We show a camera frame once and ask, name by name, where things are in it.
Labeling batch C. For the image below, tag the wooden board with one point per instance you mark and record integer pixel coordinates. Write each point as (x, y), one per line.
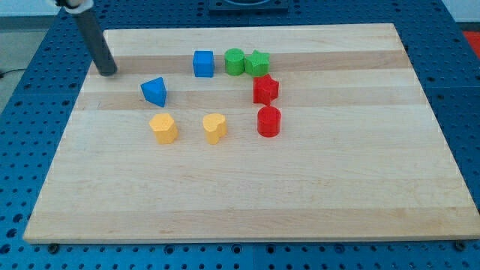
(360, 155)

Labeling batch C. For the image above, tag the blue triangle block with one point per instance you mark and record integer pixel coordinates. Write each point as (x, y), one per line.
(154, 91)

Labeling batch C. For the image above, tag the yellow heart block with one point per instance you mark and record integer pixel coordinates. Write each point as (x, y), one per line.
(215, 127)

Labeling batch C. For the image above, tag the yellow hexagon block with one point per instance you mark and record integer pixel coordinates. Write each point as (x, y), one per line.
(164, 128)

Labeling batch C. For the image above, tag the green star block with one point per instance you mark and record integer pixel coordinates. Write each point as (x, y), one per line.
(257, 64)

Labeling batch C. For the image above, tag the blue cube block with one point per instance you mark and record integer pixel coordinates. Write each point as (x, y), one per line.
(203, 63)

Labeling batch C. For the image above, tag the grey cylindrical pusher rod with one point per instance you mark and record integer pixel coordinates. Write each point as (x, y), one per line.
(95, 41)

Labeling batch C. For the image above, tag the white rod holder collar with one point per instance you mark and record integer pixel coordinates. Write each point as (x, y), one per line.
(73, 6)

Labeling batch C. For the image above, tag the red star block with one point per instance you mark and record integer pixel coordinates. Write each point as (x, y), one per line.
(265, 90)

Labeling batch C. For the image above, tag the red cylinder block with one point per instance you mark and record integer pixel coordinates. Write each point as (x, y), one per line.
(269, 121)

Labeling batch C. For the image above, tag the green cylinder block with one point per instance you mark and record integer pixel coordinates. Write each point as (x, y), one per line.
(234, 61)

